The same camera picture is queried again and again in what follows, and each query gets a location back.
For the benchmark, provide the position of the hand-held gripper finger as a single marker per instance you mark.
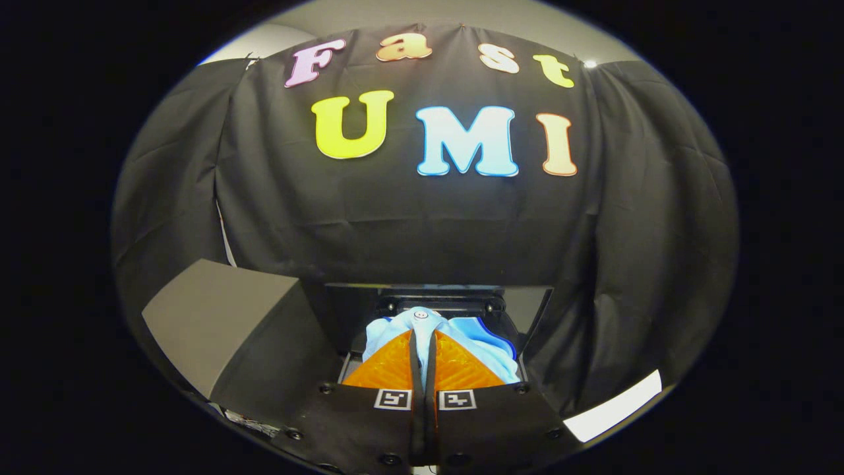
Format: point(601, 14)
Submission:
point(430, 369)
point(417, 369)

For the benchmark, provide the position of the light blue polo shirt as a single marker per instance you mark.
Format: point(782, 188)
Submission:
point(395, 330)

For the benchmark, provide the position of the black backdrop cloth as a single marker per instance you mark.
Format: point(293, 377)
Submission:
point(395, 224)

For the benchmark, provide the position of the white flat board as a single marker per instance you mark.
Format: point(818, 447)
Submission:
point(613, 412)

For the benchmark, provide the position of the grey cabinet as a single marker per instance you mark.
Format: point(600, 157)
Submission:
point(217, 310)

